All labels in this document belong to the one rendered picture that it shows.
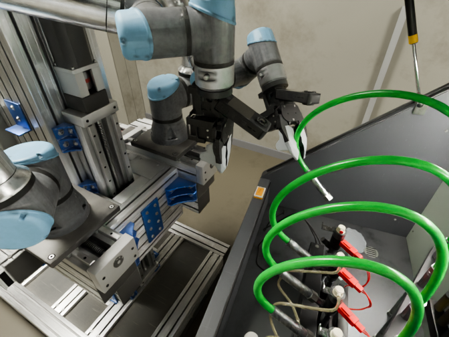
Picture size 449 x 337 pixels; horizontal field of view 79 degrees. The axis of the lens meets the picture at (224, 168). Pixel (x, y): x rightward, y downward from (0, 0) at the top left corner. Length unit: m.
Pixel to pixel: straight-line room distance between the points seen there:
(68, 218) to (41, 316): 0.99
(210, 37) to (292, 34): 1.90
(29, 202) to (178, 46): 0.40
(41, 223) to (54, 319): 1.12
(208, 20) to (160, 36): 0.08
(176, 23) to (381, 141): 0.67
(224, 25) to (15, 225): 0.51
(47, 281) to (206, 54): 1.61
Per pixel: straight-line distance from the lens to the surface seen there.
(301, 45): 2.36
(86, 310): 1.70
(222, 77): 0.52
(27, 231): 0.65
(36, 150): 0.75
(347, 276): 0.67
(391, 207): 0.44
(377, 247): 1.10
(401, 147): 0.94
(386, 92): 0.61
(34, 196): 0.64
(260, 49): 0.79
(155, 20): 0.48
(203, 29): 0.49
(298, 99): 0.70
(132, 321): 1.59
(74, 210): 0.83
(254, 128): 0.54
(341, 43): 2.30
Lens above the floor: 1.62
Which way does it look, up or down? 38 degrees down
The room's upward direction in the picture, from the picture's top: straight up
